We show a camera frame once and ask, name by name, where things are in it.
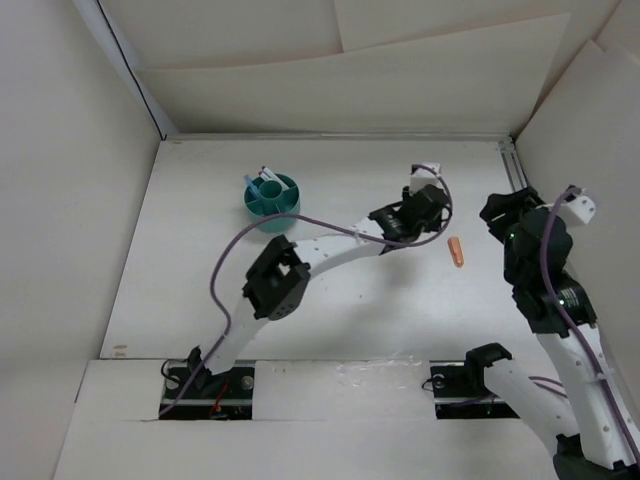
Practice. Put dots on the wrist white camera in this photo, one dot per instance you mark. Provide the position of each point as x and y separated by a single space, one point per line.
578 209
424 174

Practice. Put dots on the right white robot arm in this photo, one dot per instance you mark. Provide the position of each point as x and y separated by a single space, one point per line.
588 431

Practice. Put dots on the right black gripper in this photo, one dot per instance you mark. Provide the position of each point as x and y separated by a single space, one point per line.
514 204

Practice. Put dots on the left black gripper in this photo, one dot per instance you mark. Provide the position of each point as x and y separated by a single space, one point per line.
432 226

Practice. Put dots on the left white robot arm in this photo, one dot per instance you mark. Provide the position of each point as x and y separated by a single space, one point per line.
276 281

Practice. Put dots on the blue capped white marker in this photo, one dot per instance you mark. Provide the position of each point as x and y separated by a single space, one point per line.
275 178

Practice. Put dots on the teal round organizer container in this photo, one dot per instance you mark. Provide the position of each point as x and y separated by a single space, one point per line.
273 201

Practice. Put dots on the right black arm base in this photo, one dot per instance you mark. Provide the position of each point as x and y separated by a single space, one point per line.
459 389

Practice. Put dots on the blue translucent eraser case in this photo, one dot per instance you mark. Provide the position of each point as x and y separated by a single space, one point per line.
251 186

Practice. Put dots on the orange translucent eraser case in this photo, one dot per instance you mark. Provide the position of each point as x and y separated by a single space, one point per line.
456 251

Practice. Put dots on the aluminium rail right side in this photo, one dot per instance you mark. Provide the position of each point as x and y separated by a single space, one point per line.
514 170

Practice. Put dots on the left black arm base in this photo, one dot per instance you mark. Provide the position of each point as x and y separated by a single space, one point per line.
222 397

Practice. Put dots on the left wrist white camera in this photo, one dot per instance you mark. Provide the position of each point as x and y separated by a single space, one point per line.
424 174

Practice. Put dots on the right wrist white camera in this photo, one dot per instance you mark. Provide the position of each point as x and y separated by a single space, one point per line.
578 209

